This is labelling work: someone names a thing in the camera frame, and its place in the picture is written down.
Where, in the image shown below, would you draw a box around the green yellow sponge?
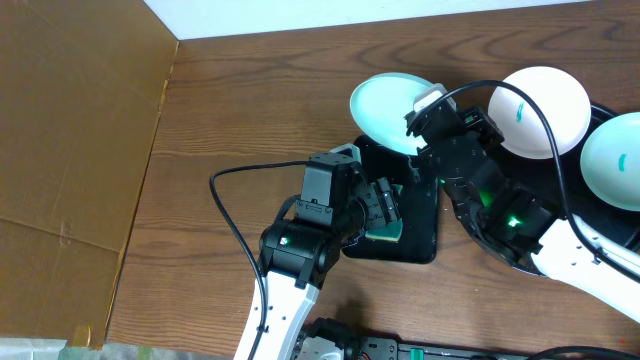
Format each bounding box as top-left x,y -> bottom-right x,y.
365,179 -> 403,242

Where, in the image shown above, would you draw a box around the white plate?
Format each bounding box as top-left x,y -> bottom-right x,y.
580,112 -> 639,212
350,72 -> 433,156
487,65 -> 592,160

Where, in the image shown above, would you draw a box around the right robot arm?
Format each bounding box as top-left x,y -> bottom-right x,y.
406,103 -> 639,320

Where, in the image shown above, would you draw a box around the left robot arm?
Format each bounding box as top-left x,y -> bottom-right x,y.
235,148 -> 400,359

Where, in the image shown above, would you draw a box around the black rectangular tray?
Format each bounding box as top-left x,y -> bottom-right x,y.
342,135 -> 439,264

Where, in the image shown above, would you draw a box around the black round tray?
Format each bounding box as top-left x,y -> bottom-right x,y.
452,103 -> 640,276

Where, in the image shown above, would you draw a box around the brown cardboard panel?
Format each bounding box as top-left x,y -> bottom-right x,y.
1,0 -> 178,349

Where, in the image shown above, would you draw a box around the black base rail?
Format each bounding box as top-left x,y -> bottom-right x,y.
292,317 -> 640,360

